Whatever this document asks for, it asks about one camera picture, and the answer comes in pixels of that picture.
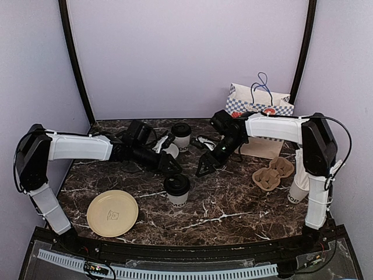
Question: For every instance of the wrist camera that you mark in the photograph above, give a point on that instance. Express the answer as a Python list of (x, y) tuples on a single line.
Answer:
[(164, 142), (203, 142)]

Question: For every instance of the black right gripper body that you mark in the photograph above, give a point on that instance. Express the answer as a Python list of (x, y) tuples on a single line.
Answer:
[(221, 158)]

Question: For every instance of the white ceramic bowl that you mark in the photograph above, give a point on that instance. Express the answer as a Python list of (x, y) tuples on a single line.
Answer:
[(172, 150)]

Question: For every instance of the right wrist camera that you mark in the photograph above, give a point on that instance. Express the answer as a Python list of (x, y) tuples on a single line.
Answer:
[(203, 142)]

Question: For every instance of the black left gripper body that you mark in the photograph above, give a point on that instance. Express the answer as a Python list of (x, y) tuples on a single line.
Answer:
[(163, 157)]

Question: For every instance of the white perforated cable duct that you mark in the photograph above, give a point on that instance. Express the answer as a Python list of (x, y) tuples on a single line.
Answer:
[(155, 270)]

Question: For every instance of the black cup lid stack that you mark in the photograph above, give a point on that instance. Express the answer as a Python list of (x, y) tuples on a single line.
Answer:
[(130, 167)]

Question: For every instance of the cream yellow plate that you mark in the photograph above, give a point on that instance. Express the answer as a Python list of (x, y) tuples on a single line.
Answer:
[(112, 213)]

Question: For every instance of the black front table rail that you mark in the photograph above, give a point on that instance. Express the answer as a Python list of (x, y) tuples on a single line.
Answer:
[(275, 250)]

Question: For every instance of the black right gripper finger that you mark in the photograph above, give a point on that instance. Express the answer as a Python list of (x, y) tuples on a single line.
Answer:
[(206, 160), (204, 169)]

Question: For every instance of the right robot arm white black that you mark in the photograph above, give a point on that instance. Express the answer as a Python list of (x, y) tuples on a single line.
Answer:
[(312, 133)]

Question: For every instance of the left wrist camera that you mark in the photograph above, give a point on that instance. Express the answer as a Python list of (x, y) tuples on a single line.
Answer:
[(164, 142)]

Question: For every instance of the paper wrapped straws bundle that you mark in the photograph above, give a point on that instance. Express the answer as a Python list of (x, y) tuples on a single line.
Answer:
[(301, 176)]

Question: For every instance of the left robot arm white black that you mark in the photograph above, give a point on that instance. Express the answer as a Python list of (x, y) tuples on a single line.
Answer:
[(40, 146)]

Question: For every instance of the brown cardboard cup carrier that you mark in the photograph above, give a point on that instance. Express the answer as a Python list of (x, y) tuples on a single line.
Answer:
[(268, 178)]

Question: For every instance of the white paper cup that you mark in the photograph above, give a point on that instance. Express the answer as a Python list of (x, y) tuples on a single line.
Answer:
[(182, 143), (178, 198)]

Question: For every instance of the left black frame post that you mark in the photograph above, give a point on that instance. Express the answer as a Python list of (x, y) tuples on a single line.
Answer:
[(66, 25)]

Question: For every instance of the white cup holding straws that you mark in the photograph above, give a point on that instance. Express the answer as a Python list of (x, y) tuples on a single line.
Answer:
[(298, 191)]

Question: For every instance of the right black frame post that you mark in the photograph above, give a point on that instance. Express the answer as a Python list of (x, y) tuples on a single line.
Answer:
[(306, 39)]

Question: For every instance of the black frame post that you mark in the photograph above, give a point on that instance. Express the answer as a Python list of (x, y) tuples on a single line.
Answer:
[(66, 25), (306, 39)]

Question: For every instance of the black plastic cup lid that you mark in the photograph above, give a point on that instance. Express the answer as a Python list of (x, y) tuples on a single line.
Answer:
[(181, 129)]

